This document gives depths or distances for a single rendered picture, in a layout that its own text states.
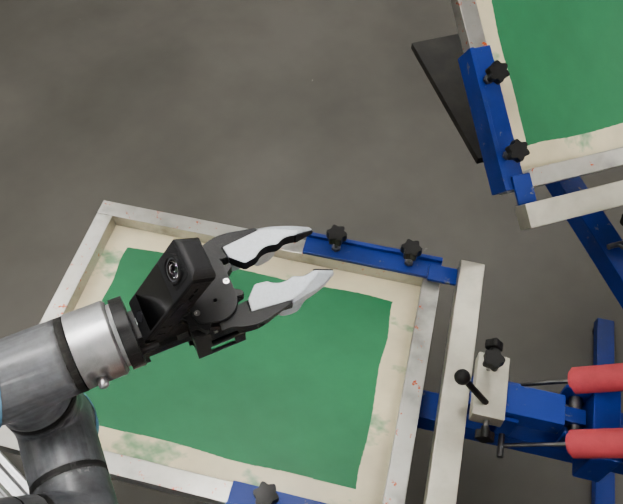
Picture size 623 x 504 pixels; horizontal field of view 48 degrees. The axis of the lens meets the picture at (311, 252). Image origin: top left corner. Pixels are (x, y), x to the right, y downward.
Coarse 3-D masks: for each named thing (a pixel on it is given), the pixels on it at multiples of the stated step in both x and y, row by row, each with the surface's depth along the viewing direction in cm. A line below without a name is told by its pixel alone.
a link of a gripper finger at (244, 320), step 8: (240, 304) 66; (248, 304) 66; (280, 304) 66; (288, 304) 66; (240, 312) 66; (248, 312) 66; (256, 312) 66; (264, 312) 66; (272, 312) 66; (280, 312) 66; (232, 320) 65; (240, 320) 65; (248, 320) 65; (256, 320) 65; (264, 320) 65; (224, 328) 65; (232, 328) 65; (240, 328) 65; (248, 328) 66; (256, 328) 66
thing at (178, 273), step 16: (176, 240) 60; (192, 240) 60; (176, 256) 59; (192, 256) 59; (160, 272) 62; (176, 272) 59; (192, 272) 58; (208, 272) 59; (144, 288) 64; (160, 288) 62; (176, 288) 60; (192, 288) 59; (144, 304) 64; (160, 304) 62; (176, 304) 61; (192, 304) 62; (144, 320) 65; (160, 320) 63; (176, 320) 64; (144, 336) 65; (160, 336) 65
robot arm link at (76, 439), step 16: (80, 400) 70; (64, 416) 67; (80, 416) 70; (96, 416) 75; (16, 432) 66; (32, 432) 66; (48, 432) 67; (64, 432) 68; (80, 432) 69; (96, 432) 71; (32, 448) 67; (48, 448) 67; (64, 448) 67; (80, 448) 68; (96, 448) 69; (32, 464) 67; (48, 464) 66; (64, 464) 66; (32, 480) 66
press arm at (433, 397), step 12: (432, 396) 140; (420, 408) 139; (432, 408) 139; (420, 420) 139; (432, 420) 138; (468, 420) 137; (468, 432) 138; (516, 432) 136; (528, 432) 136; (540, 432) 136; (492, 444) 140; (552, 456) 138; (564, 456) 137
